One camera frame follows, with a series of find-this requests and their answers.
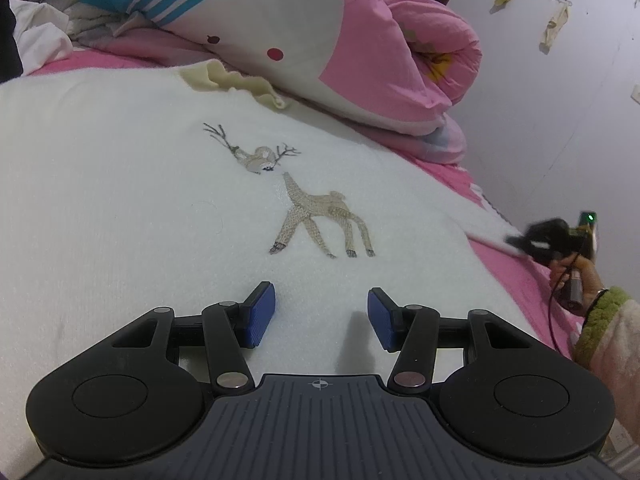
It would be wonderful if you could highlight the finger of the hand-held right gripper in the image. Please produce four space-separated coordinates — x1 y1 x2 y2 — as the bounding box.
506 232 538 261

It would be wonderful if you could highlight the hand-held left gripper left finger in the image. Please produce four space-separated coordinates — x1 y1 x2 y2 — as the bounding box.
111 281 277 393

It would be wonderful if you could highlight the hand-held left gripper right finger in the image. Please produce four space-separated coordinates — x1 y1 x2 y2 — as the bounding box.
367 287 533 396

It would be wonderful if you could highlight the white sweater with deer embroidery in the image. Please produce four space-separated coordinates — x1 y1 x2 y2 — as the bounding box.
0 59 561 466

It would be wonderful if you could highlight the person's right forearm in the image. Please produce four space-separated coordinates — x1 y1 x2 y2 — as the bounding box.
572 287 640 441

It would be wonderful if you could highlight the person's right hand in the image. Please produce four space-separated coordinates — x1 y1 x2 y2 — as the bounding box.
550 257 608 316

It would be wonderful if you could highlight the pink floral bed blanket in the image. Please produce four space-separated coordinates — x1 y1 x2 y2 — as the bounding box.
20 47 586 361

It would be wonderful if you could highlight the blue pink cartoon quilt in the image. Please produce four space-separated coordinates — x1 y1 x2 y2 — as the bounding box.
0 0 483 165

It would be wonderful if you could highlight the grey crumpled cloth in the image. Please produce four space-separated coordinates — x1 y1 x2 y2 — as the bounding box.
65 0 166 56

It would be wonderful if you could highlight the white shirt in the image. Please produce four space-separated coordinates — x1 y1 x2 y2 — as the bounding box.
10 0 76 78

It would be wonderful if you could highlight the black garment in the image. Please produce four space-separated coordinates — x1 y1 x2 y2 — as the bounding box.
0 0 26 83

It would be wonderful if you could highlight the black cable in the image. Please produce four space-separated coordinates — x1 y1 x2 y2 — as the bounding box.
547 252 583 351

